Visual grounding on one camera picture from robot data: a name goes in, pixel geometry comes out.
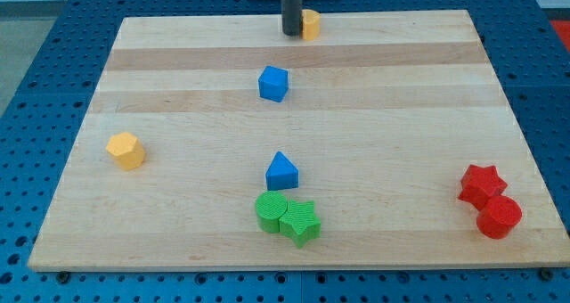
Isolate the black cylindrical robot arm stick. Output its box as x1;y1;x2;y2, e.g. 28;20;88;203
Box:
281;0;302;37

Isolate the red cylinder block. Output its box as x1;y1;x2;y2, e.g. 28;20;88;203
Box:
476;195;523;240

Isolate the light wooden board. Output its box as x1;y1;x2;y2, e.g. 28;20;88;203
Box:
28;10;569;272

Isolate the red star block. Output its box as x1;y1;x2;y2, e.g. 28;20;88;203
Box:
458;164;508;210

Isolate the blue triangle block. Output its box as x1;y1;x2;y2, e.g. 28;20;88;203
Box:
265;151;299;191

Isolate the green star block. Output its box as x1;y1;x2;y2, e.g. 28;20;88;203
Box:
279;200;321;249

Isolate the yellow hexagon block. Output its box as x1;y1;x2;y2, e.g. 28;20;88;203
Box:
106;132;146;171

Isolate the green cylinder block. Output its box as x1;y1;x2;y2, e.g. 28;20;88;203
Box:
255;191;288;233

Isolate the blue cube block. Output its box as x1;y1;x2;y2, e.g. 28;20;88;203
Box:
258;66;289;102

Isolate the yellow cylinder block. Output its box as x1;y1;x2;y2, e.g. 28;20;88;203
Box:
301;9;321;41

